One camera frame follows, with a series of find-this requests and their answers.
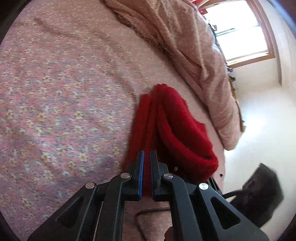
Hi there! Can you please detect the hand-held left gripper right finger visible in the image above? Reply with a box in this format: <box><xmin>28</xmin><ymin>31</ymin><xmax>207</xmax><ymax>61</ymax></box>
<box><xmin>150</xmin><ymin>150</ymin><xmax>270</xmax><ymax>241</ymax></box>

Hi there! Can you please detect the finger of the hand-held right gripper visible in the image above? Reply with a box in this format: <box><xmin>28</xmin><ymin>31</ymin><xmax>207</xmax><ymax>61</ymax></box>
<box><xmin>207</xmin><ymin>176</ymin><xmax>224</xmax><ymax>197</ymax></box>

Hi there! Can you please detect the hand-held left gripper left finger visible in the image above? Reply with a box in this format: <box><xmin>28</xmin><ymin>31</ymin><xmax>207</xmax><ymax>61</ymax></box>
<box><xmin>27</xmin><ymin>150</ymin><xmax>146</xmax><ymax>241</ymax></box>

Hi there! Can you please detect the red knitted cardigan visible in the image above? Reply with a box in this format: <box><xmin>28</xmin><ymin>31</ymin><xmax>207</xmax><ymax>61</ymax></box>
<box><xmin>121</xmin><ymin>83</ymin><xmax>220</xmax><ymax>200</ymax></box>

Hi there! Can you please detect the wooden window cabinet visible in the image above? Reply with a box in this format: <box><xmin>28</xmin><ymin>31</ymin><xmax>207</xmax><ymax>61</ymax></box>
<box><xmin>228</xmin><ymin>74</ymin><xmax>247</xmax><ymax>132</ymax></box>

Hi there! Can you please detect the pink floral duvet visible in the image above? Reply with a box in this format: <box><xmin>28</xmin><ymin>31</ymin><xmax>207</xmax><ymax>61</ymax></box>
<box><xmin>102</xmin><ymin>0</ymin><xmax>243</xmax><ymax>151</ymax></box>

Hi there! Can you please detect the bright window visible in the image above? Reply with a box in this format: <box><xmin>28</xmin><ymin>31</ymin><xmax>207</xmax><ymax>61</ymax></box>
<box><xmin>199</xmin><ymin>0</ymin><xmax>275</xmax><ymax>67</ymax></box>

